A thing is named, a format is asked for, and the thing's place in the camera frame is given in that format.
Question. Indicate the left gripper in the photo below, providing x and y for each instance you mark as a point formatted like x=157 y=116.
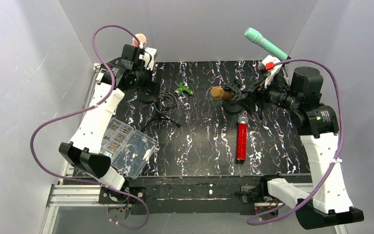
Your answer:
x=153 y=87

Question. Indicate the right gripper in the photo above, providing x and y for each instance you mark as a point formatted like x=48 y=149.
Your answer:
x=254 y=98

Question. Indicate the black round base clip stand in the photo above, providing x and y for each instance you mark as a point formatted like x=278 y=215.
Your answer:
x=146 y=98

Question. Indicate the black tripod shock mount stand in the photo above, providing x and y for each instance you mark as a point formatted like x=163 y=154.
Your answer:
x=164 y=105

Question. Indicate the red glitter microphone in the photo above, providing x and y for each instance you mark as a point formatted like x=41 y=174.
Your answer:
x=241 y=139

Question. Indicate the pink microphone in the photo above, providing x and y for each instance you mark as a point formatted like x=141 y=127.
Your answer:
x=139 y=40

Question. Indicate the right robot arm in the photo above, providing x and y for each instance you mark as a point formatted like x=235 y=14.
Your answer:
x=317 y=126

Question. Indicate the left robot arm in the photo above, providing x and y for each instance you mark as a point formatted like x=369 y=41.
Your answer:
x=130 y=71

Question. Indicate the black round base shock stand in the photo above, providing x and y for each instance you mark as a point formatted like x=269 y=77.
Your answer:
x=231 y=92

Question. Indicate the gold microphone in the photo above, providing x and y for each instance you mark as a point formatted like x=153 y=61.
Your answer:
x=218 y=92

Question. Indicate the teal microphone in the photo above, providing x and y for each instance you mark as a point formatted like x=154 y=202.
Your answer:
x=257 y=38

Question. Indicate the clear plastic screw box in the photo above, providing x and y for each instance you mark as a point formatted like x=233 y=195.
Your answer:
x=128 y=148

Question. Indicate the green hose splitter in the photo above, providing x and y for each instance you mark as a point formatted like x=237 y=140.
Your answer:
x=183 y=88

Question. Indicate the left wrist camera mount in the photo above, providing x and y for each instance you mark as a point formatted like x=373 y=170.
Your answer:
x=147 y=58

